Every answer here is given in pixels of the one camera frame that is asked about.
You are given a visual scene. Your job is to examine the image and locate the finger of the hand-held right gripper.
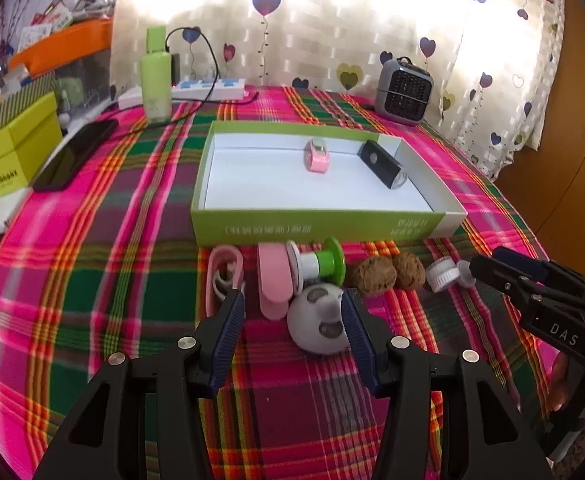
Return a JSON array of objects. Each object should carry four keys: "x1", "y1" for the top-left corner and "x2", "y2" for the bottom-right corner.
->
[
  {"x1": 493, "y1": 247, "x2": 585, "y2": 293},
  {"x1": 471, "y1": 255, "x2": 585, "y2": 311}
]

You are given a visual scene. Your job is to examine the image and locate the heart print curtain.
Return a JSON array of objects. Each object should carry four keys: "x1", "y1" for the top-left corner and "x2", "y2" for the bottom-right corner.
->
[{"x1": 110, "y1": 0, "x2": 573, "y2": 181}]

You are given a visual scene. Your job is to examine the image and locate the white and blue power strip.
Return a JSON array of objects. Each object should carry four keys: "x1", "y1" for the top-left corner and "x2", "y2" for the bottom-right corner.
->
[{"x1": 171, "y1": 78, "x2": 246, "y2": 102}]

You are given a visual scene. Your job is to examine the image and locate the green and white cardboard box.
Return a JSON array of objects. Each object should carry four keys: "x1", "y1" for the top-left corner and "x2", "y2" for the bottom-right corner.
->
[{"x1": 191, "y1": 120, "x2": 468, "y2": 248}]

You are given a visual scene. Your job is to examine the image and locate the white round panda gadget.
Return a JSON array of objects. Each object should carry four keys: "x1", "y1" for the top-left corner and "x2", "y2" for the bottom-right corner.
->
[{"x1": 286, "y1": 282, "x2": 352, "y2": 356}]

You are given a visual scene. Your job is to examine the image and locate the pink and green cable winder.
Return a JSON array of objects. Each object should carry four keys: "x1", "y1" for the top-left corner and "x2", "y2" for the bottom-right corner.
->
[{"x1": 305, "y1": 138, "x2": 331, "y2": 174}]

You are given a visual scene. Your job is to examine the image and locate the light green bottle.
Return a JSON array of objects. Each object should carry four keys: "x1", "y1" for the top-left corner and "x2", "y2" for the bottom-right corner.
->
[{"x1": 140, "y1": 25, "x2": 173, "y2": 122}]

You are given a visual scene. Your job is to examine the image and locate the green and white spool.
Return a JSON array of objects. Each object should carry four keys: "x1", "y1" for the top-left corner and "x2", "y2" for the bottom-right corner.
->
[{"x1": 286, "y1": 236, "x2": 347, "y2": 286}]

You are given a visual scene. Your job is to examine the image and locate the orange lid bin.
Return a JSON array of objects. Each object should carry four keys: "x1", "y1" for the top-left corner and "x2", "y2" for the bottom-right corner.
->
[{"x1": 8, "y1": 19, "x2": 114, "y2": 78}]

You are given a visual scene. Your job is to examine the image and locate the pink green plaid tablecloth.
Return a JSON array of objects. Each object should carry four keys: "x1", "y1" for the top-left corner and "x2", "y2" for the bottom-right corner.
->
[{"x1": 0, "y1": 85, "x2": 563, "y2": 480}]

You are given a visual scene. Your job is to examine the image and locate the white ribbed cap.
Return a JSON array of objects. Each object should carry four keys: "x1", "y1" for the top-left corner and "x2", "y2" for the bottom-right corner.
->
[{"x1": 425, "y1": 257, "x2": 459, "y2": 292}]

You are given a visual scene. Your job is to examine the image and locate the black bike light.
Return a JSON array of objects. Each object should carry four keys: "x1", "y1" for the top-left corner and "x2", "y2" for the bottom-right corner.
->
[{"x1": 360, "y1": 140, "x2": 408, "y2": 190}]

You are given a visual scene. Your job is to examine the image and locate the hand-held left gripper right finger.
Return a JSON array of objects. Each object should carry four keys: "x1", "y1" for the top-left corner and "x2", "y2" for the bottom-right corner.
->
[{"x1": 341, "y1": 290, "x2": 558, "y2": 480}]

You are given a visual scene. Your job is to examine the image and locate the small white bulb gadget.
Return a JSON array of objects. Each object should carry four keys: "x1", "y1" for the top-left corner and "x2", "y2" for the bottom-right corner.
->
[{"x1": 455, "y1": 260, "x2": 478, "y2": 289}]

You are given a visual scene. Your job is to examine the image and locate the grey zigzag patterned box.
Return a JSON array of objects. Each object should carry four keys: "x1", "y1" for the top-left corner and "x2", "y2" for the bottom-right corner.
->
[{"x1": 0, "y1": 70, "x2": 56, "y2": 133}]

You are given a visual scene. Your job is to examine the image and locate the yellow-green cardboard box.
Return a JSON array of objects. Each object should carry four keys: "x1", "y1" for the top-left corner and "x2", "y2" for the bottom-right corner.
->
[{"x1": 0, "y1": 92, "x2": 63, "y2": 211}]

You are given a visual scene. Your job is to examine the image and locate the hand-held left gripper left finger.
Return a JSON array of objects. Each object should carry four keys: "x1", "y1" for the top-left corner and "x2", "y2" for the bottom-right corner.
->
[{"x1": 32, "y1": 290, "x2": 246, "y2": 480}]

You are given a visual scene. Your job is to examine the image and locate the brown walnut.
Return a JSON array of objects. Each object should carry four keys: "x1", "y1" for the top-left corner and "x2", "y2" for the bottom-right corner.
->
[
  {"x1": 351, "y1": 256, "x2": 398, "y2": 293},
  {"x1": 391, "y1": 252, "x2": 426, "y2": 290}
]

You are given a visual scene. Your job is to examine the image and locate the wooden cabinet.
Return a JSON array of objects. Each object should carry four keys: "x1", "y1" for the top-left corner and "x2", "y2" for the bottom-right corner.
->
[{"x1": 493, "y1": 0, "x2": 585, "y2": 271}]

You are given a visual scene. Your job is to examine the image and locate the black smartphone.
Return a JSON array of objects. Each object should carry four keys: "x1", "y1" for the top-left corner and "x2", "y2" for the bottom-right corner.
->
[{"x1": 31, "y1": 119, "x2": 119, "y2": 192}]

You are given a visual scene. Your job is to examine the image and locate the grey small heater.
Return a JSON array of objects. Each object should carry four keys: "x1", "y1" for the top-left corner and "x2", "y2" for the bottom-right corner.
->
[{"x1": 375, "y1": 57, "x2": 433, "y2": 125}]

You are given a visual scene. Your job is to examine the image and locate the pink flower branches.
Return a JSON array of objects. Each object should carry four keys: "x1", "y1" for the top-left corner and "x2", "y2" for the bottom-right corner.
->
[{"x1": 0, "y1": 0, "x2": 58, "y2": 68}]

